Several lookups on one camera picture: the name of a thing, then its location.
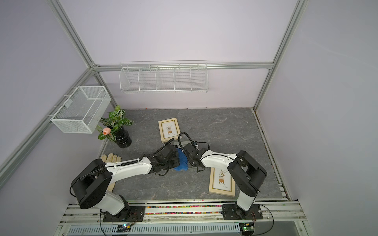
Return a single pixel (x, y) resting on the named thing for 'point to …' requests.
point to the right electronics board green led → (247, 228)
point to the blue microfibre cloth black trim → (183, 164)
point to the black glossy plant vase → (123, 139)
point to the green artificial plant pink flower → (116, 119)
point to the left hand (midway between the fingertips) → (179, 162)
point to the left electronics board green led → (123, 228)
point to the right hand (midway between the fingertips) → (193, 160)
